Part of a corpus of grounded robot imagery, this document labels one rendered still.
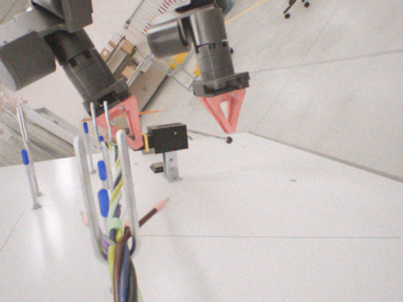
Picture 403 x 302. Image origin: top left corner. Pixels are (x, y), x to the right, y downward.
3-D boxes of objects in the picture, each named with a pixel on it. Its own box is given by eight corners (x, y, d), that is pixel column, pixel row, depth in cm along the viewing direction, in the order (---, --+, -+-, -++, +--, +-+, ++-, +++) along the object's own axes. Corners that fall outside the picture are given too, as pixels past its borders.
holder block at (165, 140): (188, 148, 48) (186, 124, 47) (155, 154, 46) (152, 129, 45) (180, 144, 52) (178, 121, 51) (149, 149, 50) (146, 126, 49)
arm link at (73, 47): (76, 2, 39) (63, 19, 43) (29, 19, 35) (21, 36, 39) (106, 49, 42) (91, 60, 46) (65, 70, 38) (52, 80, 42)
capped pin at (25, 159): (34, 206, 42) (22, 148, 40) (44, 205, 42) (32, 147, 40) (28, 210, 41) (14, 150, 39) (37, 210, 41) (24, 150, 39)
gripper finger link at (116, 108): (122, 163, 42) (83, 107, 39) (116, 154, 49) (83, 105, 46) (161, 137, 44) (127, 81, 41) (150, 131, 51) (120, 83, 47)
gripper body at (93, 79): (90, 115, 39) (55, 65, 36) (88, 111, 48) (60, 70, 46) (132, 90, 40) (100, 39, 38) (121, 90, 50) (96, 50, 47)
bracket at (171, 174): (183, 180, 49) (180, 150, 47) (168, 182, 48) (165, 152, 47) (174, 172, 53) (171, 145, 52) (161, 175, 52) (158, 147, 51)
